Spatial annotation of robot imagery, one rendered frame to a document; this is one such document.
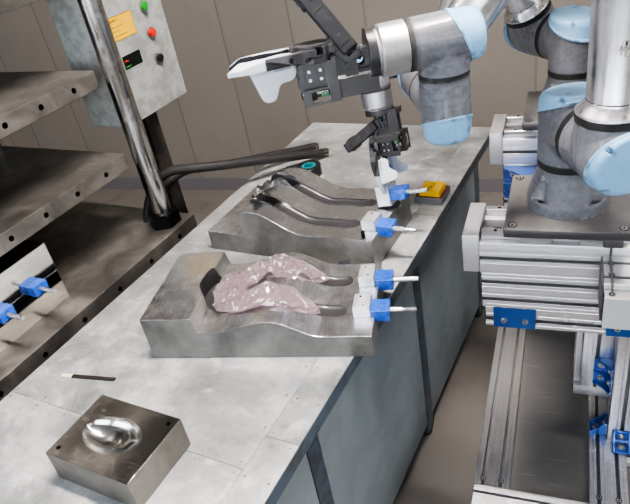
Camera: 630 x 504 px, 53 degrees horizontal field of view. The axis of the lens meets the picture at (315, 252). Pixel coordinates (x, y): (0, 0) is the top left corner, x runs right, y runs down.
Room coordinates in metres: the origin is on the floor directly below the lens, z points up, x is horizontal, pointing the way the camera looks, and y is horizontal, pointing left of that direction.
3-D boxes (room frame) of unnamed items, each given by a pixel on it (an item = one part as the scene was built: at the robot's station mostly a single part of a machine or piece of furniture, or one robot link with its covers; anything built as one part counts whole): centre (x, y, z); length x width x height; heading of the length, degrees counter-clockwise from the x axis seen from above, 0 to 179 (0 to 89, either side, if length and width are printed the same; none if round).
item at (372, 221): (1.32, -0.19, 0.89); 0.13 x 0.05 x 0.05; 57
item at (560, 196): (1.04, -0.50, 1.09); 0.15 x 0.15 x 0.10
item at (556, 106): (1.03, -0.50, 1.20); 0.13 x 0.12 x 0.14; 0
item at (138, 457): (0.83, 0.43, 0.83); 0.20 x 0.15 x 0.07; 57
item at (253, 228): (1.52, 0.00, 0.87); 0.50 x 0.26 x 0.14; 57
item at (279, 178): (1.50, -0.01, 0.92); 0.35 x 0.16 x 0.09; 57
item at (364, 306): (1.05, -0.12, 0.85); 0.13 x 0.05 x 0.05; 74
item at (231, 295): (1.18, 0.12, 0.90); 0.26 x 0.18 x 0.08; 74
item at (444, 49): (0.90, -0.24, 1.43); 0.11 x 0.08 x 0.09; 90
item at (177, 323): (1.17, 0.13, 0.85); 0.50 x 0.26 x 0.11; 74
